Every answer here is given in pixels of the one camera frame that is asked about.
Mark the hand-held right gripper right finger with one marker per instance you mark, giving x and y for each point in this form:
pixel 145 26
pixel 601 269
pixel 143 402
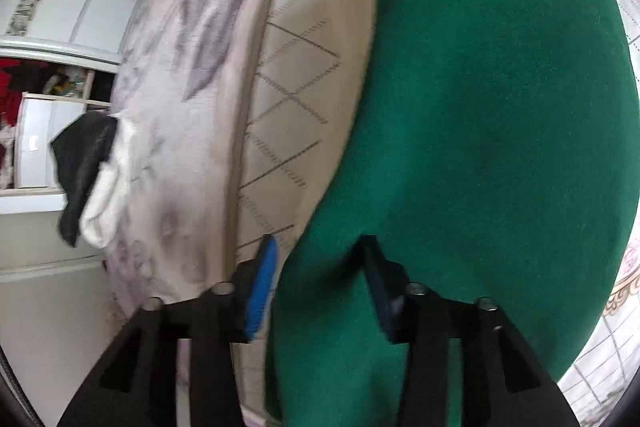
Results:
pixel 382 302

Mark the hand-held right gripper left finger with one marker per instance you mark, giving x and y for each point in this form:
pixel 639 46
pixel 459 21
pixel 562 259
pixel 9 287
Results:
pixel 262 292

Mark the green and cream varsity jacket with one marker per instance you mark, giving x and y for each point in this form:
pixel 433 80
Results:
pixel 475 132

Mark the red clothes in wardrobe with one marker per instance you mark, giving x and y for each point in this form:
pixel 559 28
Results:
pixel 10 87

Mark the black and white cloth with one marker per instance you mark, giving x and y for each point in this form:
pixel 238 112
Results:
pixel 85 157

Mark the white quilted mat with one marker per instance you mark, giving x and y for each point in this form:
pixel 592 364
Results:
pixel 300 72

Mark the white drawer cabinet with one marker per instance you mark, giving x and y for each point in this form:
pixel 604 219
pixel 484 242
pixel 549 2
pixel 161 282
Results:
pixel 50 142

